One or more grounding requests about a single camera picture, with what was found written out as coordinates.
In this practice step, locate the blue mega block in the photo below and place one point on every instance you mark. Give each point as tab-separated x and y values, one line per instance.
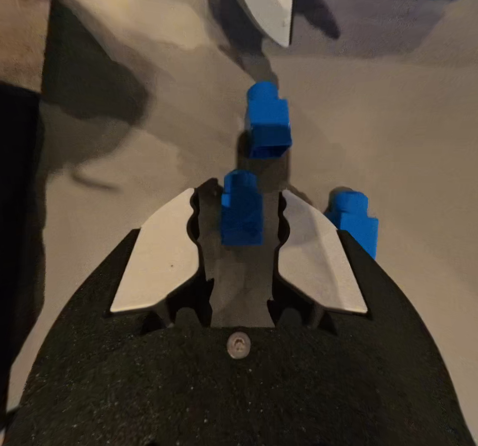
269	124
241	218
356	218

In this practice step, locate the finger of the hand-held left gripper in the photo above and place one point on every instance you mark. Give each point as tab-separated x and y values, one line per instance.
267	1

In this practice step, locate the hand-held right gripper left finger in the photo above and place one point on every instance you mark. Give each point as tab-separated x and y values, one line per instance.
160	259

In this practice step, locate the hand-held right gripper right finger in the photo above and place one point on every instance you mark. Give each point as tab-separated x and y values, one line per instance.
317	263

